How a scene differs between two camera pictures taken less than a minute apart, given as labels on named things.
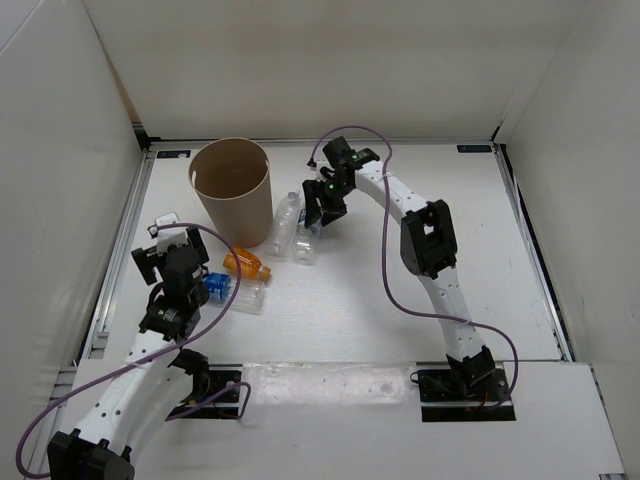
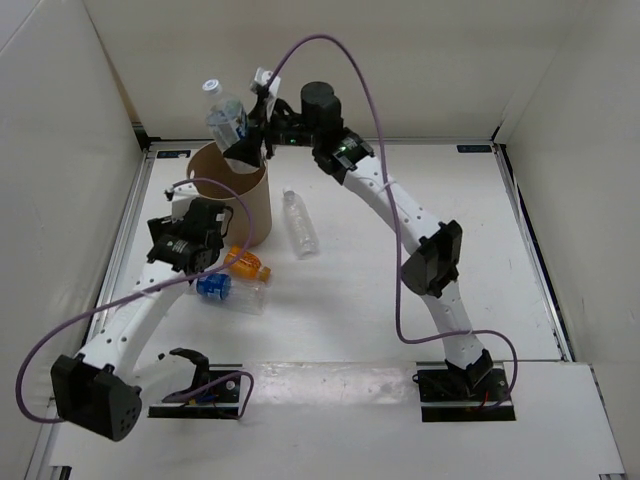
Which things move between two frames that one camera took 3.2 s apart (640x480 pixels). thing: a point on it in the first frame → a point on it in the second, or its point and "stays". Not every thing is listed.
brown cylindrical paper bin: (232, 179) stays
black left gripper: (147, 260) → (162, 226)
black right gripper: (312, 193) → (248, 149)
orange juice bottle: (250, 265) stays
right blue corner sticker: (474, 149) stays
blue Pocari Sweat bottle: (249, 297) stays
